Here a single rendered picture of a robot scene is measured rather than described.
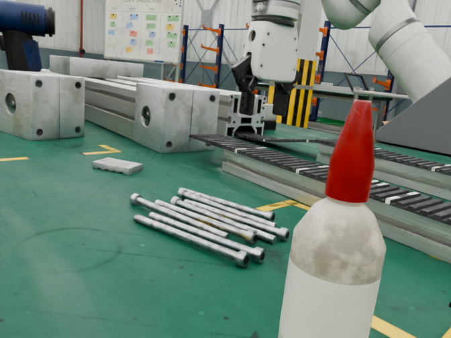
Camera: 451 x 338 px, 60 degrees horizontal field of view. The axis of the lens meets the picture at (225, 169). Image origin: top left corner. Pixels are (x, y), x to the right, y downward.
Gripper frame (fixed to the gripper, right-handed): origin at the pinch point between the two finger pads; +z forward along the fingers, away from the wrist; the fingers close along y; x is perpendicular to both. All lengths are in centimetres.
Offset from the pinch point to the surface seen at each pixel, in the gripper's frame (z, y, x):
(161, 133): 3.5, -23.8, -4.4
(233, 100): -0.8, -3.8, 4.6
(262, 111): 1.1, 4.1, 4.7
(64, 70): -2.9, -24.6, 40.0
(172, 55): -24, 263, 491
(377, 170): 5.3, -1.8, -26.0
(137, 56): -18, 234, 549
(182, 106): -0.4, -20.7, -4.4
